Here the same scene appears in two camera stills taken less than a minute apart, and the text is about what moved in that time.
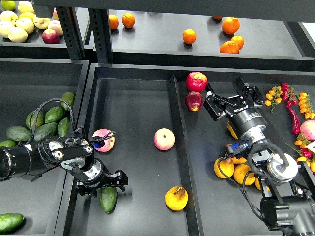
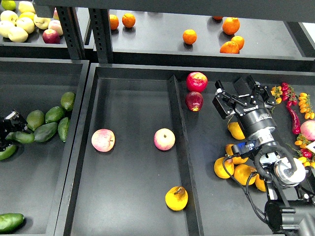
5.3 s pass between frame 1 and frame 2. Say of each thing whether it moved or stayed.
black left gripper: moved
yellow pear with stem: stayed
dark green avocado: moved
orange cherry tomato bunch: stayed
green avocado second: stayed
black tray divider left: stayed
